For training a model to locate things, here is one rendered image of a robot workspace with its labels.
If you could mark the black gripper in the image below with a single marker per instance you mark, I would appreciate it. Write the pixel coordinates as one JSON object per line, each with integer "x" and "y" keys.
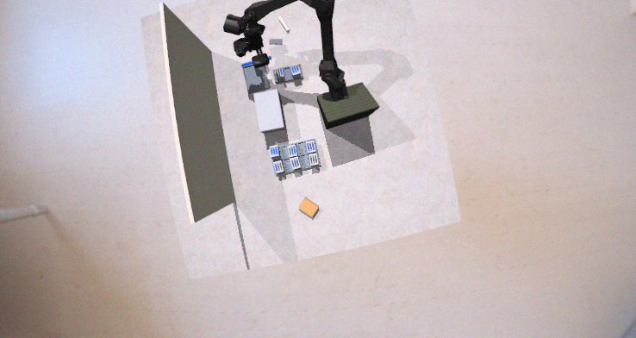
{"x": 260, "y": 59}

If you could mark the brown rectangular block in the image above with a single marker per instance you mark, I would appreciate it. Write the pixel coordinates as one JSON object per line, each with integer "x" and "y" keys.
{"x": 308, "y": 206}

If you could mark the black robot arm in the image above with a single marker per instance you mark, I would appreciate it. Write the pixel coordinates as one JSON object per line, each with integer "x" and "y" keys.
{"x": 329, "y": 72}

